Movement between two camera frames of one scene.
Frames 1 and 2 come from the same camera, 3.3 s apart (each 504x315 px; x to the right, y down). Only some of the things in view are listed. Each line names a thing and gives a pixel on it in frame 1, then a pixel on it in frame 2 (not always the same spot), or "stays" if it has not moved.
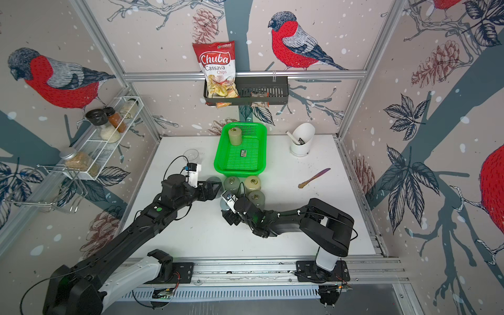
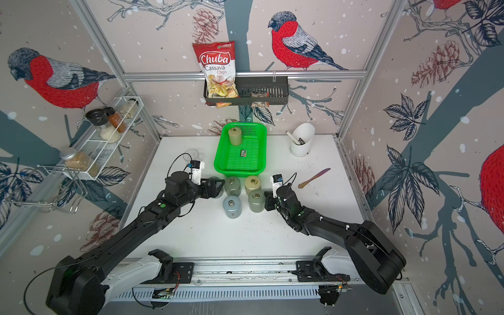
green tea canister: (231, 184) stays
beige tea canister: (252, 183) stays
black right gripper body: (252, 226) to (285, 214)
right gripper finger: (231, 217) to (270, 201)
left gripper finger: (210, 195) stays
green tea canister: (258, 198) stays
